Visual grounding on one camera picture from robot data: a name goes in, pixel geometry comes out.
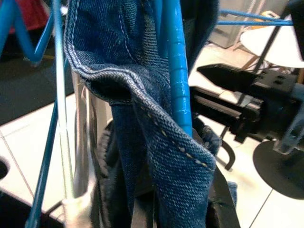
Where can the black pedestal fan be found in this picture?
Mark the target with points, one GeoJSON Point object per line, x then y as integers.
{"type": "Point", "coordinates": [278, 173]}

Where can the white plastic chair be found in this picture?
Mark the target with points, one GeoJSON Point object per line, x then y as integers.
{"type": "Point", "coordinates": [273, 47]}

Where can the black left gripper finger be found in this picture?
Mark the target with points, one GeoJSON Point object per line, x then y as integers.
{"type": "Point", "coordinates": [221, 209]}

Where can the black metal clothes rack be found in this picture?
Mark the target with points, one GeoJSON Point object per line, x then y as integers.
{"type": "Point", "coordinates": [228, 156]}

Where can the black floor mat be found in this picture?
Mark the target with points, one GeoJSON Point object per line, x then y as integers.
{"type": "Point", "coordinates": [23, 90]}

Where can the red table cloth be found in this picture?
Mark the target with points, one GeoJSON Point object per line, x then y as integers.
{"type": "Point", "coordinates": [31, 14]}

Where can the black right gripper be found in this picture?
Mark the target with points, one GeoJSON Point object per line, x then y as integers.
{"type": "Point", "coordinates": [268, 107]}

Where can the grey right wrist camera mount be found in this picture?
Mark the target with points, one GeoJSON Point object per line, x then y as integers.
{"type": "Point", "coordinates": [286, 145]}

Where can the white T-shirt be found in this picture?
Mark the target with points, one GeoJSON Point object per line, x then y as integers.
{"type": "Point", "coordinates": [82, 142]}

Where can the dark blue jeans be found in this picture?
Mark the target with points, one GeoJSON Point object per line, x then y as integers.
{"type": "Point", "coordinates": [142, 95]}

